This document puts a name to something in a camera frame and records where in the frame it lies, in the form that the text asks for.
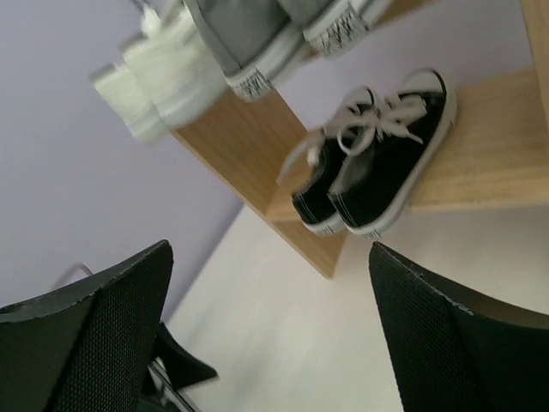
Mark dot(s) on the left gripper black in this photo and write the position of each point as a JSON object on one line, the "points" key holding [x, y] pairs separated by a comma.
{"points": [[181, 370]]}

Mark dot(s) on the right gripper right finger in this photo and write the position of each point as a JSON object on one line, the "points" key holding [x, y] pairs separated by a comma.
{"points": [[453, 348]]}

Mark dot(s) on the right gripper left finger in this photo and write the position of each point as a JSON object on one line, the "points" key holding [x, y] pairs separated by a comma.
{"points": [[86, 346]]}

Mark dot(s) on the wooden two-tier shoe shelf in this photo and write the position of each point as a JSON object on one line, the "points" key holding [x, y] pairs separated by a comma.
{"points": [[495, 157]]}

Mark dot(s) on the black canvas sneaker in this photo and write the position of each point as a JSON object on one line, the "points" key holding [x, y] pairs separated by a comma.
{"points": [[325, 158], [388, 143]]}

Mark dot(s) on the white sneaker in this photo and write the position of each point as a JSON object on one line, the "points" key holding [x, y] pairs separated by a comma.
{"points": [[133, 89], [173, 64]]}

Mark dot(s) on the grey canvas sneaker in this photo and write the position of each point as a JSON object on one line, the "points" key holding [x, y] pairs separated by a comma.
{"points": [[253, 41], [331, 26]]}

